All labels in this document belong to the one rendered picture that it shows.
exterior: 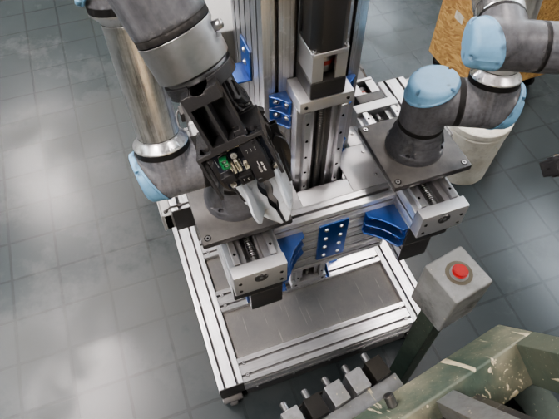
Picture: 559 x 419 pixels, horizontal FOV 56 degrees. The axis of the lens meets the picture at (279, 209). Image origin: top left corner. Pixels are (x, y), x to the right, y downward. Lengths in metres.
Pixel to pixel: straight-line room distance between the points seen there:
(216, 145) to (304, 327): 1.57
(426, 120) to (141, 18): 0.92
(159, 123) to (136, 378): 1.39
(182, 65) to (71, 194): 2.33
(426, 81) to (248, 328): 1.16
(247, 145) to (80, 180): 2.35
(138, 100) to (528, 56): 0.66
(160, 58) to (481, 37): 0.50
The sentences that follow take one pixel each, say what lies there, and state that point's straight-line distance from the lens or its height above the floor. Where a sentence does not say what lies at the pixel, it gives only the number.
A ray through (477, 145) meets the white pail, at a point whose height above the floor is 0.31.
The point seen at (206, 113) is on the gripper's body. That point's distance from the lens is 0.51.
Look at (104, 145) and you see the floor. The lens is 2.94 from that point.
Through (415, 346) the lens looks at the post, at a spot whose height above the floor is 0.50.
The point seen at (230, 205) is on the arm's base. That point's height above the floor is 1.09.
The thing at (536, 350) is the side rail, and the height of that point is 0.96.
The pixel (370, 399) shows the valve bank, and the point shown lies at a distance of 1.41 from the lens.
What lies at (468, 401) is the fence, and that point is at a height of 0.96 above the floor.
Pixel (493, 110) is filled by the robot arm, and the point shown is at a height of 1.23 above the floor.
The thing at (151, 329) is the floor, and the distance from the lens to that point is 2.31.
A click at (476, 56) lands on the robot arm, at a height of 1.59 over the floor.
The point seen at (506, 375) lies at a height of 0.88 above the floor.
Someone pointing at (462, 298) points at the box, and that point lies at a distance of 1.35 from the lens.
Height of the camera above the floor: 2.08
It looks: 55 degrees down
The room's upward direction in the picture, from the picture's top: straight up
